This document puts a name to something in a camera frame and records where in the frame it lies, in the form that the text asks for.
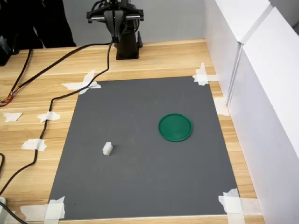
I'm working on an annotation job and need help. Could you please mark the small white plastic terminal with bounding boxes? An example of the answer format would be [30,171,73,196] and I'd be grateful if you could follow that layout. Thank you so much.
[102,141,114,157]

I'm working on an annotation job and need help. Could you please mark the round green lid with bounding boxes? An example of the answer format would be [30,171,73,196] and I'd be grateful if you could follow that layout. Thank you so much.
[158,113,193,142]

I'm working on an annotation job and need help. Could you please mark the white tape piece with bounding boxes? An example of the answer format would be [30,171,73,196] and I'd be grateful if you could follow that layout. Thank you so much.
[2,112,23,123]
[213,98,231,117]
[21,138,48,152]
[218,188,263,224]
[192,62,219,86]
[20,196,66,222]
[37,111,61,124]

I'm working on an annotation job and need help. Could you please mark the black device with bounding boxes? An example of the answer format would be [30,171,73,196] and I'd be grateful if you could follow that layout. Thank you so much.
[0,35,13,67]

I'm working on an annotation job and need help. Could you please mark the white partition panel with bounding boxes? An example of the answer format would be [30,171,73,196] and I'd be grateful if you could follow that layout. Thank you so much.
[203,0,274,110]
[227,6,299,224]

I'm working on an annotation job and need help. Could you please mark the dark grey mat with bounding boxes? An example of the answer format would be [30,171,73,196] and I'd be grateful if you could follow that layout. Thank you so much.
[47,76,240,220]

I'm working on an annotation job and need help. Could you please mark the thick black camera cable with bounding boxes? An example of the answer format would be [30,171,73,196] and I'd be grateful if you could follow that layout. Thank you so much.
[0,41,117,196]

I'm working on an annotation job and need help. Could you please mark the black cable with coloured wires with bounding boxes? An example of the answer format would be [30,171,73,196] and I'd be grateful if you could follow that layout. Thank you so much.
[0,42,117,108]

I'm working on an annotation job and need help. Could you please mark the thin black cable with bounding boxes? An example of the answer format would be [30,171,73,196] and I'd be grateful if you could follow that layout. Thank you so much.
[9,48,33,94]

